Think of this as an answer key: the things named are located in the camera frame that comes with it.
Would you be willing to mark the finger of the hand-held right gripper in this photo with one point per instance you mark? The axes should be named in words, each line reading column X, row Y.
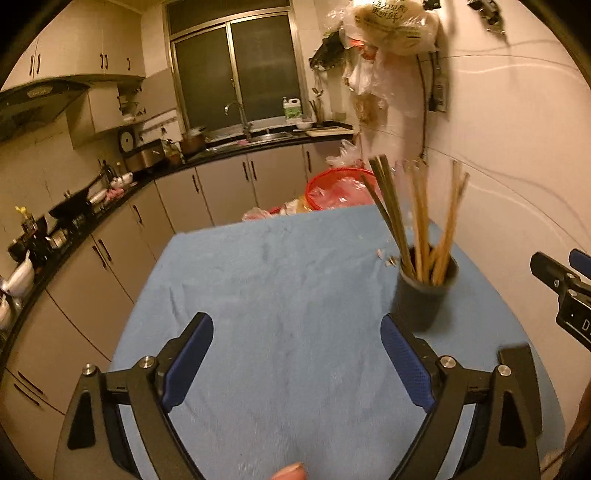
column 549, row 270
column 582, row 263

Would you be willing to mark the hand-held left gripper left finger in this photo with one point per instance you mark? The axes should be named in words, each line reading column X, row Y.
column 184, row 374

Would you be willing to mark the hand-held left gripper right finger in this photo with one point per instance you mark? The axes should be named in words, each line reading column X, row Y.
column 406, row 364

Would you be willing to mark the black cylindrical cup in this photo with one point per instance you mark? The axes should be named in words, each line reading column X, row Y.
column 418, row 304

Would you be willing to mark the group of wooden chopsticks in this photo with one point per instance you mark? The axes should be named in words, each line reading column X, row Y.
column 420, row 221

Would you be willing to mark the person's left hand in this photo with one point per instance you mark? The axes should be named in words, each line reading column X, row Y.
column 291, row 473

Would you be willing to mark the small pale scraps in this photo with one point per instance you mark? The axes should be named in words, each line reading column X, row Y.
column 388, row 259

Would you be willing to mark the blue towel cloth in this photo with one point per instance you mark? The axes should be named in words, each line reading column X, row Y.
column 286, row 286

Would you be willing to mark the crumpled pink plastic bag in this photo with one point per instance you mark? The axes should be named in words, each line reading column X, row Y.
column 277, row 211

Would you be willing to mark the large white bowl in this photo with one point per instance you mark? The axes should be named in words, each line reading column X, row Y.
column 21, row 277

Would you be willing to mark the beige lower cabinets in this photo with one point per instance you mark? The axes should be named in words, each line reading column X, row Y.
column 221, row 184

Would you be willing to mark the black kitchen countertop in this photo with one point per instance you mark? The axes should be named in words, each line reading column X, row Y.
column 138, row 184

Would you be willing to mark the red mesh basket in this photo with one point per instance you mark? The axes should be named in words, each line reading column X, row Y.
column 323, row 182

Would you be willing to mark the black wok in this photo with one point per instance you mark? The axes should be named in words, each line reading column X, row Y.
column 74, row 203

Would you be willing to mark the yellow cap oil bottle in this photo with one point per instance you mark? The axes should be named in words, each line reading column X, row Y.
column 27, row 226

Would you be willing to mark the white plastic bag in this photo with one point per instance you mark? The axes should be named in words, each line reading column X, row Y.
column 345, row 154

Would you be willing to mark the metal rice cooker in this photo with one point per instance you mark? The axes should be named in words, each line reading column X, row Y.
column 144, row 158

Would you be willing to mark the metal cooking pot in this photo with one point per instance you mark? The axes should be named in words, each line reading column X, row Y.
column 194, row 143

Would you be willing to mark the round dial kitchen scale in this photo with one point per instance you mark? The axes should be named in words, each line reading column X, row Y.
column 126, row 141

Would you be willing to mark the wooden cutting board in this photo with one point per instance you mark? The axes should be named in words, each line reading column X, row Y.
column 328, row 131

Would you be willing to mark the metal kitchen sink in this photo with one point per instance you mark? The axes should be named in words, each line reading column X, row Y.
column 258, row 138

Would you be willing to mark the metal sink faucet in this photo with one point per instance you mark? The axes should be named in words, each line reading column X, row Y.
column 240, row 117

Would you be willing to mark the black hanging tools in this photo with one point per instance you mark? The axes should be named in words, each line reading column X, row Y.
column 487, row 14

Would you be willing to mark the hanging translucent plastic bags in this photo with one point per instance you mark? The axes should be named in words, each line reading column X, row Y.
column 367, row 78

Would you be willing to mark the utensil holder by sink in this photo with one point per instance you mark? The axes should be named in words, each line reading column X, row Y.
column 316, row 113

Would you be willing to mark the green label detergent jug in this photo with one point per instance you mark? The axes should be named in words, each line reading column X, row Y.
column 292, row 110

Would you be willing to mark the hanging plastic bag of noodles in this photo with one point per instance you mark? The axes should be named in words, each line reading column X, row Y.
column 392, row 23

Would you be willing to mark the range hood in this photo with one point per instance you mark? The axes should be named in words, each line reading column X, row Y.
column 37, row 101

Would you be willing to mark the dark kitchen window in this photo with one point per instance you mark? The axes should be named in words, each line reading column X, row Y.
column 258, row 60

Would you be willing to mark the small wall cabinet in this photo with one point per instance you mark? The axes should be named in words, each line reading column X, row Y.
column 101, row 115

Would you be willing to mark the wall mounted rack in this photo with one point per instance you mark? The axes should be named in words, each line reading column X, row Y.
column 325, row 48

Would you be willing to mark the upper wall cabinets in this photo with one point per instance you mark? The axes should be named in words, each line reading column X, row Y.
column 74, row 50

